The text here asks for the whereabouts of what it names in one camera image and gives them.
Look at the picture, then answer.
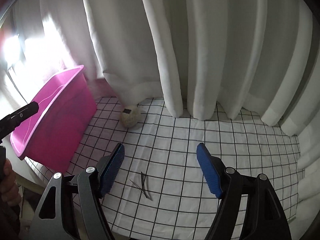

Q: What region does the white curtain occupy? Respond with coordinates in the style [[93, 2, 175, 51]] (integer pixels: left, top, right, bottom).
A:
[[1, 0, 319, 220]]

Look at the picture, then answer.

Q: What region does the person left hand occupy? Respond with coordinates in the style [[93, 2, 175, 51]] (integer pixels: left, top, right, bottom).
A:
[[1, 159, 22, 206]]

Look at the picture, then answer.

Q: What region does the pink plastic bin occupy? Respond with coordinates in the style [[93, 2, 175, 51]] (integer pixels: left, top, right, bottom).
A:
[[10, 65, 97, 173]]

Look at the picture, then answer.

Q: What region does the beige fluffy pompom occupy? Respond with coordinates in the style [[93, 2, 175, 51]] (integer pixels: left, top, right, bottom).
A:
[[120, 105, 140, 128]]

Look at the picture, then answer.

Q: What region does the white black grid cloth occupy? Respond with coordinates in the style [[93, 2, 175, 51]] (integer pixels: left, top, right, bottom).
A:
[[24, 96, 304, 240]]

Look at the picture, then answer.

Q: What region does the brown crossed hair clip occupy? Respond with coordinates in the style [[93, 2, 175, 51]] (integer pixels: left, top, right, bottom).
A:
[[130, 172, 153, 201]]

